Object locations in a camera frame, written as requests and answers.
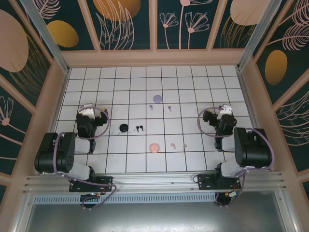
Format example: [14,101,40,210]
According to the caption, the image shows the grey metal sheet panel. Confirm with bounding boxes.
[14,202,297,232]

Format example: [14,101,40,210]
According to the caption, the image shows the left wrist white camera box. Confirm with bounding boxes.
[78,103,95,119]

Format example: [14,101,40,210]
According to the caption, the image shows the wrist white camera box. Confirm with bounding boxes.
[78,103,95,119]
[216,104,234,120]

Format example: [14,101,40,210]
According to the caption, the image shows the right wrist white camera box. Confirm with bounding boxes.
[216,104,234,120]

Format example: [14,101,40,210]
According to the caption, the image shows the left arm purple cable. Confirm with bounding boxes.
[53,106,118,210]

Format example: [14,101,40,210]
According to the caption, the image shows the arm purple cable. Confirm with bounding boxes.
[197,106,276,208]
[53,106,118,210]

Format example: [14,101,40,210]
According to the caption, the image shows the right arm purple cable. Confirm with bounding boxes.
[197,106,276,208]

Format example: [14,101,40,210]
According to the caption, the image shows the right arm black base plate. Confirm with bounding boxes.
[197,174,242,191]

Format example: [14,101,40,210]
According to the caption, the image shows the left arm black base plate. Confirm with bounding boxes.
[69,175,114,193]

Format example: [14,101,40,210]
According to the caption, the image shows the aluminium mounting rail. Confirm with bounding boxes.
[23,171,288,194]

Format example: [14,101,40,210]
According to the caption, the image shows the aluminium corner post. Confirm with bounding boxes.
[236,0,283,71]
[19,0,71,74]

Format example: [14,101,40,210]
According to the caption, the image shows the grey slotted cable duct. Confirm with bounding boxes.
[32,194,218,205]

